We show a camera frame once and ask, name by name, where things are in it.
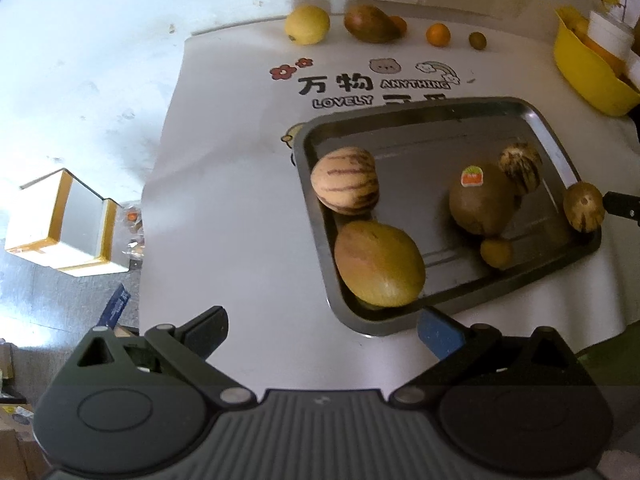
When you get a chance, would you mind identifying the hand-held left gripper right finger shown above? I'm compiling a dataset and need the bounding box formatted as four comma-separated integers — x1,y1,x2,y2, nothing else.
388,306,583,407

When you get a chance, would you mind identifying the white printed tablecloth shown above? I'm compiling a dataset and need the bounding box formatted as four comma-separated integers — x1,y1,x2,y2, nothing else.
137,0,640,396

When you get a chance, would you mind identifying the grey metal tray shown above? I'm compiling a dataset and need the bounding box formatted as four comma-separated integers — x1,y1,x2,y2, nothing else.
292,96,603,337

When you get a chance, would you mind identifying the yellow-brown pear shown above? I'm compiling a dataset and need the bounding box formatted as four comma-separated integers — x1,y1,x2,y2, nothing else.
334,220,427,308

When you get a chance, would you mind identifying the orange cup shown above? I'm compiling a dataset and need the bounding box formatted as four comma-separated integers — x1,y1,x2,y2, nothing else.
580,35,626,73

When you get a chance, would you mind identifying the yellow lemon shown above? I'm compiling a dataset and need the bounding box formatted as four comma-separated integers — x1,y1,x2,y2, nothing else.
285,5,331,45

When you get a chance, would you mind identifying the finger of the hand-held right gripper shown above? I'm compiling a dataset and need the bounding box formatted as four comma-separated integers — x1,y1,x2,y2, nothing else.
601,191,640,221

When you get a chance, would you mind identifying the cardboard box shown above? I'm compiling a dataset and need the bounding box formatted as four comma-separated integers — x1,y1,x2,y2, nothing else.
0,407,43,480

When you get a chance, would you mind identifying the blue packet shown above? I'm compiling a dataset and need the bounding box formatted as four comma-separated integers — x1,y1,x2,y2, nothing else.
99,282,132,329

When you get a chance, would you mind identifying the small yellow fruit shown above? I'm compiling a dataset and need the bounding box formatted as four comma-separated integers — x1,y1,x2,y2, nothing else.
480,237,514,269

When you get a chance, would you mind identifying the clear plastic bag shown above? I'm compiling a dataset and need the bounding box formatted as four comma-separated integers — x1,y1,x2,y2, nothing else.
122,202,146,261

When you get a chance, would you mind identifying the dark brown mango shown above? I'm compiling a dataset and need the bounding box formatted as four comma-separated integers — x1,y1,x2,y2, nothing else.
344,4,401,44

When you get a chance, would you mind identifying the dark striped melon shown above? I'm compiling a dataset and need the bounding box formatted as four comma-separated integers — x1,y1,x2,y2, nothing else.
497,141,543,196

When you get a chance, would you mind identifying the large brown kiwi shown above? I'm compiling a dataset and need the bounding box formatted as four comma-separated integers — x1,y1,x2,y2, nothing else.
448,162,516,237

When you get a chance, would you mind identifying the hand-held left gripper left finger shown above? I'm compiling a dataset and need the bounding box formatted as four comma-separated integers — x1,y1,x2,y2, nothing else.
74,304,258,409

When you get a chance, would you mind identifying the large pale striped melon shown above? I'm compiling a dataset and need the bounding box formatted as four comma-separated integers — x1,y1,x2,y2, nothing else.
310,146,381,216

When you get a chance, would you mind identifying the yellow plastic bowl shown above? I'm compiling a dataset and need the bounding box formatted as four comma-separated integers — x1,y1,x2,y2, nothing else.
553,6,640,117

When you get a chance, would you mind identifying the small pale striped melon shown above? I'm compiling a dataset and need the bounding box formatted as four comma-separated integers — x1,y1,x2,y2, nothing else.
563,181,606,233

